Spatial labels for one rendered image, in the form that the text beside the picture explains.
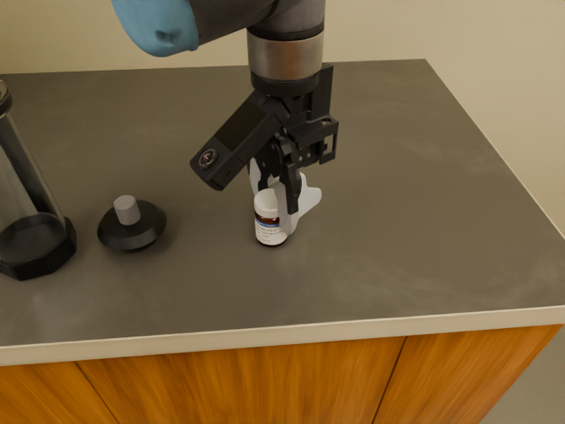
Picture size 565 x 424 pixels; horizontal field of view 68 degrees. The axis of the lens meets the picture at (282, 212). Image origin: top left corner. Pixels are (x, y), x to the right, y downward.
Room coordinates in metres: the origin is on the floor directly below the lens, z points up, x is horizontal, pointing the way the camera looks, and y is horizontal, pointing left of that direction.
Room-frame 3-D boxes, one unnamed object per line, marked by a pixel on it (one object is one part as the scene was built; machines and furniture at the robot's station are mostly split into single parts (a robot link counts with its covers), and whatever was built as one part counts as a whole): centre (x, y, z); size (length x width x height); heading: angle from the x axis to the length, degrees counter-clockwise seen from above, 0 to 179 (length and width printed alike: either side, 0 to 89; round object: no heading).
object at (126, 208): (0.40, 0.21, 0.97); 0.09 x 0.09 x 0.07
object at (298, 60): (0.42, 0.00, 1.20); 0.08 x 0.08 x 0.05
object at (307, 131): (0.42, -0.01, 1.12); 0.09 x 0.08 x 0.12; 125
